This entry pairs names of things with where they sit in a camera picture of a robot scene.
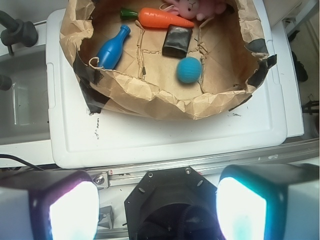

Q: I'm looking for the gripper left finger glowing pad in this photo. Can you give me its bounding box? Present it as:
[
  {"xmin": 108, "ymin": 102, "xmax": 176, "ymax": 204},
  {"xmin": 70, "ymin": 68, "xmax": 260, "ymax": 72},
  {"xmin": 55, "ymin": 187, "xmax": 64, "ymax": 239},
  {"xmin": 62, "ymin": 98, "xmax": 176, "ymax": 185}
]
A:
[{"xmin": 0, "ymin": 170, "xmax": 100, "ymax": 240}]

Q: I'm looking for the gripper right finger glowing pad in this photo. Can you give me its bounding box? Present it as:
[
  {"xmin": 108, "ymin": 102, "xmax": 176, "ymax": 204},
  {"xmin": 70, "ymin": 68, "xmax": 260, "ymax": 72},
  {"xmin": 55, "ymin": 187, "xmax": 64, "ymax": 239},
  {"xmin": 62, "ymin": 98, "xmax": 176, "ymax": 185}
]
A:
[{"xmin": 216, "ymin": 163, "xmax": 320, "ymax": 240}]

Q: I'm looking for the black box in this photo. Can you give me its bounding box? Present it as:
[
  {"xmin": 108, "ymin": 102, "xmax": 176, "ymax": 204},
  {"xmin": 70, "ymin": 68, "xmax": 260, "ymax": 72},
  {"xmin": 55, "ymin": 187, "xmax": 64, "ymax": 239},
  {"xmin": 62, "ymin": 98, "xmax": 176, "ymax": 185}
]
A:
[{"xmin": 162, "ymin": 24, "xmax": 193, "ymax": 59}]

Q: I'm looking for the white plastic bin lid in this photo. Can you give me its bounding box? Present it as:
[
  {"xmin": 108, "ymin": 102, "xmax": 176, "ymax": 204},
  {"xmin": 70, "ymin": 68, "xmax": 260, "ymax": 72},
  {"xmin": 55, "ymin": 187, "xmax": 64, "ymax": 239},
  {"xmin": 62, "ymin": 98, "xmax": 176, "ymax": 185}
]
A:
[{"xmin": 46, "ymin": 9, "xmax": 288, "ymax": 169}]

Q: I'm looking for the blue felt ball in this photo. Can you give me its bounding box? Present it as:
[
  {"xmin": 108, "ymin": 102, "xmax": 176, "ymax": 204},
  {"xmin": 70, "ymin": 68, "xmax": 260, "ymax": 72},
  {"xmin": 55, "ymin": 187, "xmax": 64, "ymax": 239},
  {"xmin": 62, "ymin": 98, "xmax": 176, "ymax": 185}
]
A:
[{"xmin": 176, "ymin": 57, "xmax": 202, "ymax": 84}]

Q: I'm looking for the crumpled brown paper bag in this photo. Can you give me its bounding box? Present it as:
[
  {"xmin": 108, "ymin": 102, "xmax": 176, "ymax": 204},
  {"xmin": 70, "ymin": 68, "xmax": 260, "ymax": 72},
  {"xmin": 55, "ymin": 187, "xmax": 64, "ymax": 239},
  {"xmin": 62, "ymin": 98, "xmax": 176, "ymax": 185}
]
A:
[{"xmin": 60, "ymin": 0, "xmax": 277, "ymax": 120}]

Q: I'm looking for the blue toy bowling pin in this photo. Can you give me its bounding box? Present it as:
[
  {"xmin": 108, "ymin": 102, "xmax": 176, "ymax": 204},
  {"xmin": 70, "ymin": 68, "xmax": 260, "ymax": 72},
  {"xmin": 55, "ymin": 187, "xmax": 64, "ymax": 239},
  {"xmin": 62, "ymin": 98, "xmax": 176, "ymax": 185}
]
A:
[{"xmin": 97, "ymin": 24, "xmax": 131, "ymax": 70}]

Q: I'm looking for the pink plush bunny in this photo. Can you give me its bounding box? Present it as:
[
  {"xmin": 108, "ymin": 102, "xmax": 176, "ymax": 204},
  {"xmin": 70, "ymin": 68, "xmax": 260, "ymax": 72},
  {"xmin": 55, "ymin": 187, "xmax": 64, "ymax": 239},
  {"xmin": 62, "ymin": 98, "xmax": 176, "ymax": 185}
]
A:
[{"xmin": 159, "ymin": 0, "xmax": 227, "ymax": 21}]

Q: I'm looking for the orange toy carrot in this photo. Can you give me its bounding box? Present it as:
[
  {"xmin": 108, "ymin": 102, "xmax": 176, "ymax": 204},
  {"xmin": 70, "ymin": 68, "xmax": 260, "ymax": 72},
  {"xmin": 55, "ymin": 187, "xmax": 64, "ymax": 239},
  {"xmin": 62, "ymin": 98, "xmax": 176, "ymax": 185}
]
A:
[{"xmin": 120, "ymin": 7, "xmax": 194, "ymax": 29}]

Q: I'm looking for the aluminium rail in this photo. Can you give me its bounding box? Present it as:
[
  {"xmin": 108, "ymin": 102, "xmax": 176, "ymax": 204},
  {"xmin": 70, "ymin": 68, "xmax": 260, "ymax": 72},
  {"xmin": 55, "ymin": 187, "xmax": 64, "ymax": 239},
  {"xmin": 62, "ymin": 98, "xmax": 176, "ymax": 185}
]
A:
[{"xmin": 86, "ymin": 138, "xmax": 320, "ymax": 189}]

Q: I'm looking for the black cable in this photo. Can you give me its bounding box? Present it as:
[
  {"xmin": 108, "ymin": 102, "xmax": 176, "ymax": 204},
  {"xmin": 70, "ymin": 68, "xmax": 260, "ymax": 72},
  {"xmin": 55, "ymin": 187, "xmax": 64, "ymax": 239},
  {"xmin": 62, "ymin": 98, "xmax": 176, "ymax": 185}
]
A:
[{"xmin": 0, "ymin": 154, "xmax": 46, "ymax": 171}]

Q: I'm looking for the black octagonal mount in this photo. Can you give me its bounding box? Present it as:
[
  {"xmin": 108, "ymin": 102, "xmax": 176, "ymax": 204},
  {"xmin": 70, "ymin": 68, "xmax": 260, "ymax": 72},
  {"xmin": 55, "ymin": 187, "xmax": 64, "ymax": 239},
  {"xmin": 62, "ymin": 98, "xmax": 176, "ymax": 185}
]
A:
[{"xmin": 124, "ymin": 166, "xmax": 224, "ymax": 240}]

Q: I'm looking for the dark grey knob handle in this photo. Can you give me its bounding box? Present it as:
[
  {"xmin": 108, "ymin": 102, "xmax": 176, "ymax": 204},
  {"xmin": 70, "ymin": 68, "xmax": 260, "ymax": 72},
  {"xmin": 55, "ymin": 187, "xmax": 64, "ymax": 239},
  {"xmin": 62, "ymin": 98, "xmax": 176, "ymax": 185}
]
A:
[{"xmin": 0, "ymin": 10, "xmax": 39, "ymax": 56}]

